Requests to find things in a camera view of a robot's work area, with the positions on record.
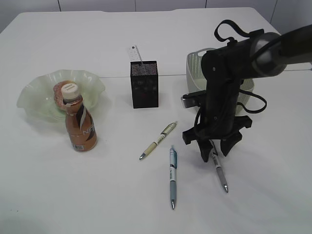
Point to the black mesh pen holder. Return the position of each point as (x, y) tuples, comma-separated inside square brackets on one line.
[(144, 84)]

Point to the grey-green woven plastic basket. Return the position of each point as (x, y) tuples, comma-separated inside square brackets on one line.
[(197, 82)]

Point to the sugared bread bun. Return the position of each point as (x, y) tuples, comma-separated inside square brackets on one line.
[(58, 98)]

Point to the white grey grip pen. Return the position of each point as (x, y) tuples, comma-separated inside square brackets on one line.
[(218, 168)]

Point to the cream barrel pen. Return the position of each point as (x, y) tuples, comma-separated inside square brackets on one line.
[(155, 143)]

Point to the clear plastic ruler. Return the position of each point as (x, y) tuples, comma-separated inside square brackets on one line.
[(134, 55)]

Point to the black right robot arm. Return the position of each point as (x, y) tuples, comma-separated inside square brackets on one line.
[(259, 55)]

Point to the pale green wavy glass plate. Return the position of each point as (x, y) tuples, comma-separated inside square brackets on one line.
[(37, 97)]

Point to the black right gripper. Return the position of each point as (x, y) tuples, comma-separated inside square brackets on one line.
[(203, 135)]

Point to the brown coffee drink bottle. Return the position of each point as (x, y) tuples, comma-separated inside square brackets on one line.
[(79, 122)]

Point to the blue-grey grip pen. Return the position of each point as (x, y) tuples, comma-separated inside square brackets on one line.
[(173, 167)]

